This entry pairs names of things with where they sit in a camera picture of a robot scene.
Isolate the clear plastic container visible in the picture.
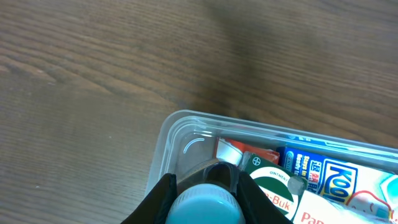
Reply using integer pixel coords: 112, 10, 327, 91
146, 110, 397, 195

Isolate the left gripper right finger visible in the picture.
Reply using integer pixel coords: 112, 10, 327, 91
236, 172, 292, 224

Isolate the white Panadol box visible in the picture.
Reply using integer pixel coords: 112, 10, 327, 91
293, 191, 392, 224

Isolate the small green black box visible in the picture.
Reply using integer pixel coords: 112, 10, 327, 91
239, 152, 308, 221

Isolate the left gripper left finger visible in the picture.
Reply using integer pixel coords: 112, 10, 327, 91
121, 173, 177, 224

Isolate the dark bottle white cap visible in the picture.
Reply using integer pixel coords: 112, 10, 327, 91
165, 162, 246, 224

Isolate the blue Kool Fever box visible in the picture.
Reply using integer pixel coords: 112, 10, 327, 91
276, 136, 397, 222

